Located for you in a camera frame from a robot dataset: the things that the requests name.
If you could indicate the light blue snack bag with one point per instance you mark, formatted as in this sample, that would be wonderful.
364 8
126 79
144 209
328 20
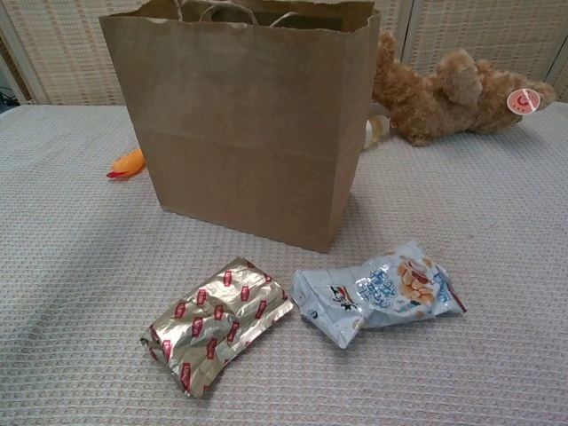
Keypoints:
381 293

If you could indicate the gold red foil packet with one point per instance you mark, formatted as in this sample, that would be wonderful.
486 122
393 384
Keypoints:
222 324

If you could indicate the brown paper bag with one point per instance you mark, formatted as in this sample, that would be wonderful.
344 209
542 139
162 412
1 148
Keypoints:
244 133

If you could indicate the orange rubber chicken toy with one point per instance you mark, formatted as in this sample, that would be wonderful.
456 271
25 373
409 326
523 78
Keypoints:
128 164

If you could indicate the brown teddy bear plush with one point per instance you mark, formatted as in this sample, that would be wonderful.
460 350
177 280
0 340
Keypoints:
457 106

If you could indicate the white woven tablecloth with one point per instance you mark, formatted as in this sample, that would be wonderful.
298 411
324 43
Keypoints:
399 386

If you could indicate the woven folding screen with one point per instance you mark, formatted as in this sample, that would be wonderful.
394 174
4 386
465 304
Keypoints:
57 57

